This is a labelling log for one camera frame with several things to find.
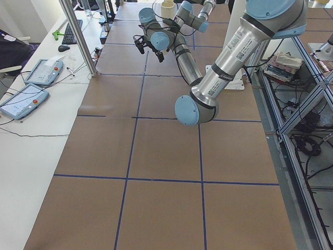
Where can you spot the grey aluminium frame post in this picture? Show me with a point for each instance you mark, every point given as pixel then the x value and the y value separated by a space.
pixel 71 18

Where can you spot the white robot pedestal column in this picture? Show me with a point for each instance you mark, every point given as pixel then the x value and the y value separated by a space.
pixel 234 21

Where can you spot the black computer mouse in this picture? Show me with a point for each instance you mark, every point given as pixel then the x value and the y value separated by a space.
pixel 63 48

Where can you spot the teach pendant near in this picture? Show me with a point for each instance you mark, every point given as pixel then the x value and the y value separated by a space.
pixel 24 101

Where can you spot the black keyboard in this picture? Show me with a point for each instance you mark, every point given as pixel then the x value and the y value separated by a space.
pixel 69 37

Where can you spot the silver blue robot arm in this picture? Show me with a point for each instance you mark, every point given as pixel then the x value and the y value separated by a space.
pixel 261 21
pixel 184 15

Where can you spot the small metal cup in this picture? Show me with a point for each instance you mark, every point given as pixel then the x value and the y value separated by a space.
pixel 106 27

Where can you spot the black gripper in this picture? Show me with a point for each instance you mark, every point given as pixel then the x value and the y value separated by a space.
pixel 153 48

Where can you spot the teach pendant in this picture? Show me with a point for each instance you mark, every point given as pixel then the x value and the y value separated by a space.
pixel 24 101
pixel 45 71

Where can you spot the teach pendant far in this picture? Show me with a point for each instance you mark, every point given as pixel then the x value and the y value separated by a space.
pixel 45 71

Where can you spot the green plastic clamp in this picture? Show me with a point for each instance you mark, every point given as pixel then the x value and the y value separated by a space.
pixel 56 34

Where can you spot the white cream plastic bin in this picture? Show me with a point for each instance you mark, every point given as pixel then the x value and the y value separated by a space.
pixel 168 9

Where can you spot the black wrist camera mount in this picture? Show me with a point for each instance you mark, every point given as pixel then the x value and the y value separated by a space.
pixel 141 42

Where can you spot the stack of books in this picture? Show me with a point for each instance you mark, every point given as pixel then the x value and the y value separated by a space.
pixel 283 67

